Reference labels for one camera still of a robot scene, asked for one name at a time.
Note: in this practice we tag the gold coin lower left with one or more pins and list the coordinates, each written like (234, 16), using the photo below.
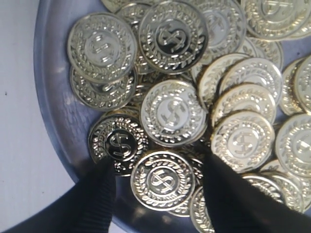
(119, 137)

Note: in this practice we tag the gold coin left middle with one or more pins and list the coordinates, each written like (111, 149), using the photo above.
(171, 114)

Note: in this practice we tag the gold coin far left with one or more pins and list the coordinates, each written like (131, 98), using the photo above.
(102, 47)

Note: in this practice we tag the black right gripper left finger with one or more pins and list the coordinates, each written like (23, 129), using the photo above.
(88, 206)

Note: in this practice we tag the gold coin left upper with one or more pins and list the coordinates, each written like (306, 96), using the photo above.
(172, 36)

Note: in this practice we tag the gold coin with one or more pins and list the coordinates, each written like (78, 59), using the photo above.
(293, 145)
(171, 114)
(102, 47)
(172, 36)
(243, 140)
(162, 180)
(119, 137)

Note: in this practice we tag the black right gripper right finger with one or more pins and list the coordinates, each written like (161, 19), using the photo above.
(235, 206)

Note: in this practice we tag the gold coin bottom left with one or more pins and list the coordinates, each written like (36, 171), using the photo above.
(162, 180)

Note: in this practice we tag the round steel plate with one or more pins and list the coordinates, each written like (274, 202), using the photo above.
(258, 58)

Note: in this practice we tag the gold coin bottom centre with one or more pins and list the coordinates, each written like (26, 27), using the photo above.
(293, 145)

